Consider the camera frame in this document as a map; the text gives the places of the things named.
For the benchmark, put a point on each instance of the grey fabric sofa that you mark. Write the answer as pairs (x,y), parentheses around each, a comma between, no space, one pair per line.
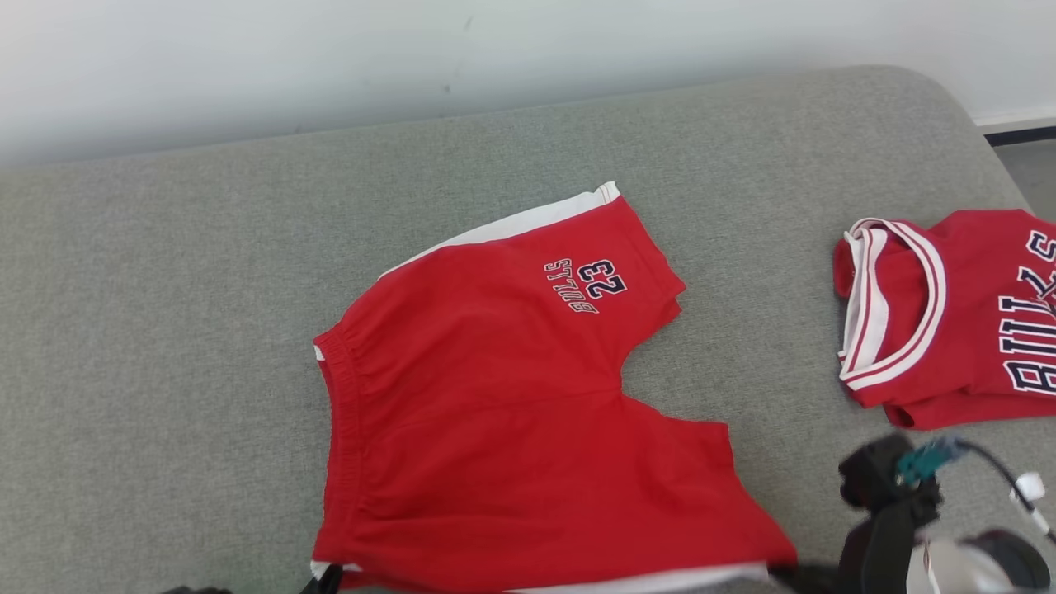
(165,247)

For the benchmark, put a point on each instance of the red Bulls basketball jersey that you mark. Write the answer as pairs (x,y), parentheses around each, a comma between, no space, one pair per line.
(965,272)

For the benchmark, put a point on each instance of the red Bulls 23 shorts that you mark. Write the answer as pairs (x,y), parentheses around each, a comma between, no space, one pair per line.
(495,412)

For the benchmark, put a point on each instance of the dark wall baseboard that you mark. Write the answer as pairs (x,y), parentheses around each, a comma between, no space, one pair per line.
(1023,135)

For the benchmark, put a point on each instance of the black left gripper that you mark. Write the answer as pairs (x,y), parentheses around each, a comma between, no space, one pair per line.
(198,591)

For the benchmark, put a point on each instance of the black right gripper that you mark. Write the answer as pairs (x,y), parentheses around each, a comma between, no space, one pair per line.
(883,536)

